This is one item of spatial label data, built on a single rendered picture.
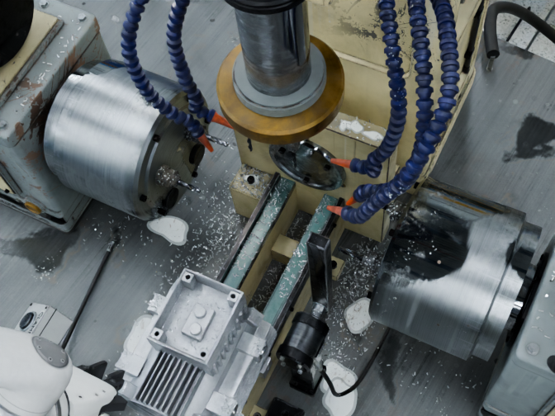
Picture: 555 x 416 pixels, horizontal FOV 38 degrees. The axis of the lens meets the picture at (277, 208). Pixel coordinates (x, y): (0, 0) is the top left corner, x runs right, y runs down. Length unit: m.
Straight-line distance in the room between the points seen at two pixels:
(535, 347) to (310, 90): 0.46
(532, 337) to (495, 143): 0.65
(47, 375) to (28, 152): 0.66
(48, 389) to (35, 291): 0.80
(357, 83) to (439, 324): 0.44
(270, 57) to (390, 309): 0.44
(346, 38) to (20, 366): 0.75
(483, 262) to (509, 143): 0.57
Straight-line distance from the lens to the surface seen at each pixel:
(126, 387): 1.23
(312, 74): 1.11
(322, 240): 1.10
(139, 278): 1.61
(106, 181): 1.37
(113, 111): 1.36
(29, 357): 0.86
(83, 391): 1.03
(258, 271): 1.52
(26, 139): 1.44
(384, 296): 1.23
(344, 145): 1.33
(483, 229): 1.22
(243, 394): 1.26
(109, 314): 1.60
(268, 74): 1.05
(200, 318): 1.20
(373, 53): 1.32
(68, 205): 1.64
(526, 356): 1.16
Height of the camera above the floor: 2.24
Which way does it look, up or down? 63 degrees down
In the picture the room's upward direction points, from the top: 9 degrees counter-clockwise
